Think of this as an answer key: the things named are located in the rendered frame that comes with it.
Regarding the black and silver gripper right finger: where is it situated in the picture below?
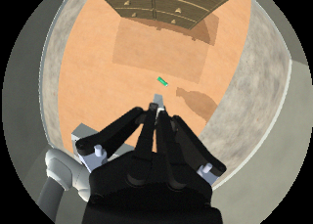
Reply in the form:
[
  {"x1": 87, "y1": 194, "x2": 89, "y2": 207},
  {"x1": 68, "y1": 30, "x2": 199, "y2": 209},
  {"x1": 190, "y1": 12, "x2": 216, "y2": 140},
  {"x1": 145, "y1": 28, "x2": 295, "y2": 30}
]
[{"x1": 155, "y1": 94, "x2": 227, "y2": 189}]

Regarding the tall wooden chest of drawers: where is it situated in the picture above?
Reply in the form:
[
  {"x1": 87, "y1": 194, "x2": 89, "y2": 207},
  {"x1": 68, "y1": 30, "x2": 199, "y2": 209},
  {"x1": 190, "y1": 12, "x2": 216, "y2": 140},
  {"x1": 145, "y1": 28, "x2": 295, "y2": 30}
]
[{"x1": 105, "y1": 0, "x2": 229, "y2": 30}]

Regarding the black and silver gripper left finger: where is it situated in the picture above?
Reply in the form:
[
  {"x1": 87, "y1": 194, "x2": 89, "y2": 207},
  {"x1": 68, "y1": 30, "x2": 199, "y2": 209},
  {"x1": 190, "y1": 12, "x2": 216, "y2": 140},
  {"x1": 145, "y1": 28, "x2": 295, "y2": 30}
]
[{"x1": 75, "y1": 93, "x2": 158, "y2": 185}]

